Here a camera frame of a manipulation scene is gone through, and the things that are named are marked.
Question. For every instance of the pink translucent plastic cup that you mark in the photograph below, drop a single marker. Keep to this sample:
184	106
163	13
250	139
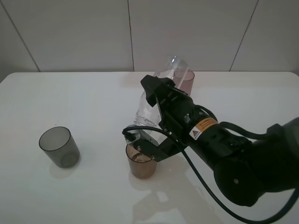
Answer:
188	81

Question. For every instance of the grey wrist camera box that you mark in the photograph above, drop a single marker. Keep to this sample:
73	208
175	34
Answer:
140	134

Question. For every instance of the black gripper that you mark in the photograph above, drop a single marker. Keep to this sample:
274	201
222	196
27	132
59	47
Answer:
189	124

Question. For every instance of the clear plastic water bottle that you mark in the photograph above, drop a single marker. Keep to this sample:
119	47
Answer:
169	76

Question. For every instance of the brown translucent plastic cup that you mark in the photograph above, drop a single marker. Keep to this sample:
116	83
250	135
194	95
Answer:
141	166

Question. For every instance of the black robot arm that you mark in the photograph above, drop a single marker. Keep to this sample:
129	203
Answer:
245	165

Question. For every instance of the grey translucent plastic cup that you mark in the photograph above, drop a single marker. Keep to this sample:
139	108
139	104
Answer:
59	145

